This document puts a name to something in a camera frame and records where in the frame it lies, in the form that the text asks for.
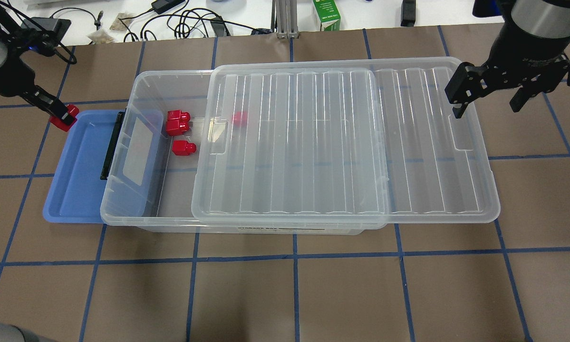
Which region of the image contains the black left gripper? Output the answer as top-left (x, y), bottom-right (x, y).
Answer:
top-left (18, 85), bottom-right (70, 119)

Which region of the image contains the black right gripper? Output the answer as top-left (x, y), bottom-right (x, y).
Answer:
top-left (444, 21), bottom-right (570, 119)

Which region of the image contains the clear plastic box lid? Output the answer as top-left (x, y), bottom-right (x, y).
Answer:
top-left (191, 57), bottom-right (501, 229)

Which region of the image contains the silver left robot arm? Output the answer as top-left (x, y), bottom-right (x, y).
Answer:
top-left (0, 0), bottom-right (77, 126)

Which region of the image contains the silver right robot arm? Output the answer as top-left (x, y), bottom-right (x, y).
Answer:
top-left (445, 0), bottom-right (570, 118)

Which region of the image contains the clear plastic storage box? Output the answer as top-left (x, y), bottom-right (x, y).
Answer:
top-left (100, 63), bottom-right (389, 235)

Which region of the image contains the black power adapter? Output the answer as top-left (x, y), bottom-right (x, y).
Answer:
top-left (24, 17), bottom-right (72, 41)

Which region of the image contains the blue plastic tray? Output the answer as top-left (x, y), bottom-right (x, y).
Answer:
top-left (43, 110), bottom-right (122, 224)

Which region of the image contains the red block top pair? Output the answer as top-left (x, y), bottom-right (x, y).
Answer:
top-left (165, 110), bottom-right (191, 136)

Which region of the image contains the green white milk carton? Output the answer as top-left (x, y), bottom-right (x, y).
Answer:
top-left (311, 0), bottom-right (342, 32)

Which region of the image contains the red block under lid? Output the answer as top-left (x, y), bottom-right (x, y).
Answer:
top-left (231, 111), bottom-right (248, 127)

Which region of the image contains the black latch handle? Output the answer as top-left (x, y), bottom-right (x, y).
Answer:
top-left (100, 111), bottom-right (126, 181)

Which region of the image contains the aluminium frame post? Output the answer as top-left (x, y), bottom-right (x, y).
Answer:
top-left (271, 0), bottom-right (299, 39)

